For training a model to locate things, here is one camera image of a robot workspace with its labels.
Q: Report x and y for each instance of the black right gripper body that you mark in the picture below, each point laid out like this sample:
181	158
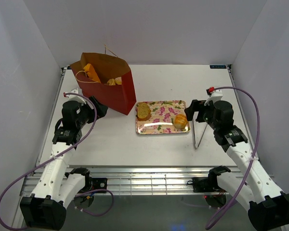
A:
208	118

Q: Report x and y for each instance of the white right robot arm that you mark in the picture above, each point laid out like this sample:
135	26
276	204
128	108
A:
267	205

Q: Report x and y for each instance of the aluminium frame rail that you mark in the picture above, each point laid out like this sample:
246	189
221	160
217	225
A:
134	181

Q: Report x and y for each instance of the large orange muffin bread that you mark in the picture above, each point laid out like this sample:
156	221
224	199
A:
111	82

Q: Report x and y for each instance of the toast slice bread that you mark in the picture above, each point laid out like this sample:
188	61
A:
143	112

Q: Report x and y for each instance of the braided twisted bread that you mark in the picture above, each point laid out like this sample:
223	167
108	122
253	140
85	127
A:
91	73

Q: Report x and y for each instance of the red paper bag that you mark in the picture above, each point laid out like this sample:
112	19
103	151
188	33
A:
120	98

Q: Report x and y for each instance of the blue label sticker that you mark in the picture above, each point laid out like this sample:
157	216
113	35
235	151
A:
218	67

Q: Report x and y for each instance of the round scored bun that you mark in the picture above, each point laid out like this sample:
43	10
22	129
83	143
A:
180	121

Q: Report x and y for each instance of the metal serving tongs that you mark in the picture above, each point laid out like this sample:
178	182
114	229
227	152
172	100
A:
198	130

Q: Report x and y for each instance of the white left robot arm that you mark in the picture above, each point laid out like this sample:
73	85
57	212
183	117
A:
46	207

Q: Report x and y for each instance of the small oval bread roll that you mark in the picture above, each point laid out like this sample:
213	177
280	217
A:
118	81

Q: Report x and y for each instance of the floral serving tray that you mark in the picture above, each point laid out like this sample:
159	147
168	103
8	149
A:
161	121

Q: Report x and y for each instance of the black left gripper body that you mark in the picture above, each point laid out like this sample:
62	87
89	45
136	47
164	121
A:
87	115

